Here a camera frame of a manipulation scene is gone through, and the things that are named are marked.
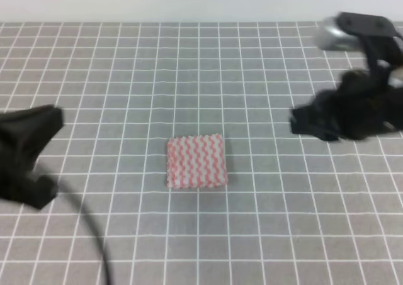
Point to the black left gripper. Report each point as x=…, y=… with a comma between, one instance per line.
x=25, y=134

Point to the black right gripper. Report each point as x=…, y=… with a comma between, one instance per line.
x=359, y=108

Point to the pink white wavy striped towel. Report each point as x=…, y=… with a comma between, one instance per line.
x=196, y=162

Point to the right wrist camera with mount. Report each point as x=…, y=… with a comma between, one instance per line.
x=374, y=36

